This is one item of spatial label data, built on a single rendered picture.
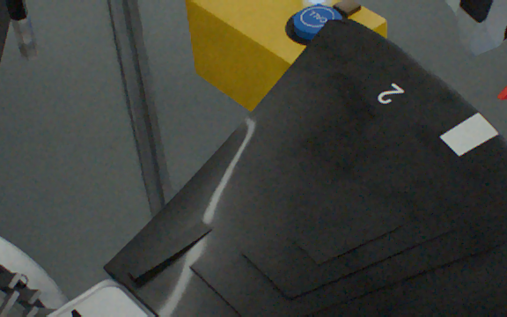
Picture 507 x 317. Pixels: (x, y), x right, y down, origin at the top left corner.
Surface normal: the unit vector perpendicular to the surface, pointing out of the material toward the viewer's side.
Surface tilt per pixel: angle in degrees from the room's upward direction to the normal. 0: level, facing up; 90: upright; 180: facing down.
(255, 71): 90
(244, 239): 5
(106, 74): 90
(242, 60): 90
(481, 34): 125
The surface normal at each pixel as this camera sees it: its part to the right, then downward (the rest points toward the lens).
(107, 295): -0.07, -0.74
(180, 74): 0.64, 0.48
